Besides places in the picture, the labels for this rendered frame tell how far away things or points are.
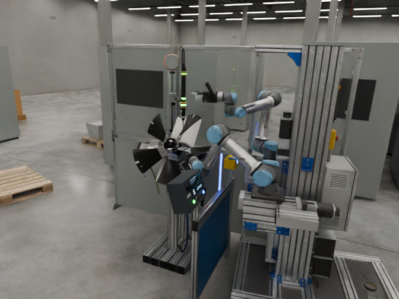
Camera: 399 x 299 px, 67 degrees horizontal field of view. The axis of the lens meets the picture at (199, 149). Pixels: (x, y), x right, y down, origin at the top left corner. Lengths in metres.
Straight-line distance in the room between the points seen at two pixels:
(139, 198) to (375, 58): 3.54
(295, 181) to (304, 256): 0.63
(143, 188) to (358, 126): 3.05
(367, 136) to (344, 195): 2.53
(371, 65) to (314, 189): 2.68
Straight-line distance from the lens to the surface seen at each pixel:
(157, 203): 3.83
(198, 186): 1.88
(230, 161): 2.70
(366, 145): 4.84
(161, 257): 3.11
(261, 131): 2.66
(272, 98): 2.49
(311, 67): 2.17
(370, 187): 5.03
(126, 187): 4.00
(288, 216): 2.12
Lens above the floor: 1.93
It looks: 17 degrees down
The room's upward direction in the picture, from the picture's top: 2 degrees clockwise
